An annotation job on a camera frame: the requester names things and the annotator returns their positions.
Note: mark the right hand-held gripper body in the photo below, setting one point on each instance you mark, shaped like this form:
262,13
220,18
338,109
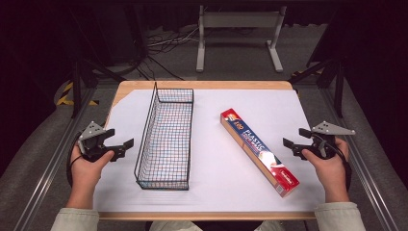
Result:
330,129

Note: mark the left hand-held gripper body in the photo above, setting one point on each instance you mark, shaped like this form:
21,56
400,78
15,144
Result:
93,130

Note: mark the red blue plastic wrap box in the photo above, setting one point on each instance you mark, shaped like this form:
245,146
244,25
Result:
256,147

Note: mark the person's left hand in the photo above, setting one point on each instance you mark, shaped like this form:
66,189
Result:
85,174

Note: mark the person's right hand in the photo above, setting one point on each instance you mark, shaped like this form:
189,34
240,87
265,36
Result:
333,174

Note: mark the black tripod stand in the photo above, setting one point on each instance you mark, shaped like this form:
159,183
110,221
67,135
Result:
339,93
76,93

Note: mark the yellow black hazard tape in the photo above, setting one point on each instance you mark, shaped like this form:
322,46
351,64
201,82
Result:
64,96

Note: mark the white table sheet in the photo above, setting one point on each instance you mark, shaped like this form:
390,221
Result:
218,179

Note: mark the white metal stand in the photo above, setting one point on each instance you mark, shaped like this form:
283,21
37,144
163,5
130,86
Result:
239,20

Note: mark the aluminium rail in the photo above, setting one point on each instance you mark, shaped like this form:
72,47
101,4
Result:
372,189
48,173

